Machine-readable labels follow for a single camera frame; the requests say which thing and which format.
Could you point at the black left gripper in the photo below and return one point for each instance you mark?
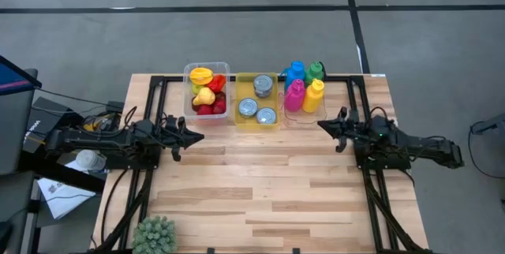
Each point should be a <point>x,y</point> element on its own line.
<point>173,131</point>

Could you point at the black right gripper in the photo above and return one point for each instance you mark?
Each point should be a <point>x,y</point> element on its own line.
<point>347,129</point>

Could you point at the red apple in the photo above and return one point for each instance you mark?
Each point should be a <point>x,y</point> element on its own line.
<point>219,106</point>
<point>205,109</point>

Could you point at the yellow squeeze bottle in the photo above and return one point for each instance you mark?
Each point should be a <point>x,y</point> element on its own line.
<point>314,96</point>

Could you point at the yellow pear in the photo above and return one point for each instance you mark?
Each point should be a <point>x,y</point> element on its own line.
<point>204,96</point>

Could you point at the pink squeeze bottle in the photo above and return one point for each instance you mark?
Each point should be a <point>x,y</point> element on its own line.
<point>294,97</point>

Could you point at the green squeeze bottle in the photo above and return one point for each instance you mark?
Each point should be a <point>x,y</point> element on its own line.
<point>315,72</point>

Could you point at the red orange mango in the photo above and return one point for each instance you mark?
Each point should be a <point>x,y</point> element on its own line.
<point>217,83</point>

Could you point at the blue-labelled tin can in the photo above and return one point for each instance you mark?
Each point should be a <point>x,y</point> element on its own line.
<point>248,108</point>

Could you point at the yellow starfruit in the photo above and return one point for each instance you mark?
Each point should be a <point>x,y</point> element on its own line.
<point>201,75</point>

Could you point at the silver tin can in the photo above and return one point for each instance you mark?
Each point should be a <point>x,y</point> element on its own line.
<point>267,115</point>

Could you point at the blue squeeze bottle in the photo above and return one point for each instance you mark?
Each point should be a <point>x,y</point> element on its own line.
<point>295,73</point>

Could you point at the green-labelled tin can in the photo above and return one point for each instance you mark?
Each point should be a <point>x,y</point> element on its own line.
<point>263,84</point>

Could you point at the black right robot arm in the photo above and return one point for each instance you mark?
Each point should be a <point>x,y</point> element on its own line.
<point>414,147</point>

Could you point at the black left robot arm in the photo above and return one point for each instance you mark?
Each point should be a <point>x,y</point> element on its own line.
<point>98,141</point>

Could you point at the clear plastic bin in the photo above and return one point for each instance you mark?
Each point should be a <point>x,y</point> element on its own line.
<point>188,112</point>
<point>304,120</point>

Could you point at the yellow plastic bin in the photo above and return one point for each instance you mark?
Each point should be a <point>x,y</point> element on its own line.
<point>244,88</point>

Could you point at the green succulent plant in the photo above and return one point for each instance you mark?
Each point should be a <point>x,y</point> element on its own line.
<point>154,236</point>

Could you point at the black support beam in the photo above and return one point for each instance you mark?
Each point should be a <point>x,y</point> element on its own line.
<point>59,171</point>

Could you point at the white paper sheet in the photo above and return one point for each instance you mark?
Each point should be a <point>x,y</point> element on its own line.
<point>59,199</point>

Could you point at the grey cabinet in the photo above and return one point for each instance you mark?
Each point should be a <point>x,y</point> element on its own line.
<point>16,128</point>

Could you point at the dark blue monitor screen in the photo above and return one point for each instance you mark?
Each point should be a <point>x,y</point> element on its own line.
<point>12,76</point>

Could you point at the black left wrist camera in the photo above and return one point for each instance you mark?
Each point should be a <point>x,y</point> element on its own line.
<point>145,127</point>

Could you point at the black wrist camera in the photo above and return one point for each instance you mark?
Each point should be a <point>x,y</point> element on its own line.
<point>379,123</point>
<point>145,127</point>

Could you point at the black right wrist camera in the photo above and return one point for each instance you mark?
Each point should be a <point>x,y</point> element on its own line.
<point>379,123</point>

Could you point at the black aluminium table frame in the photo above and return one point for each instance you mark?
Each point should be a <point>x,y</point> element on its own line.
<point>167,78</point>

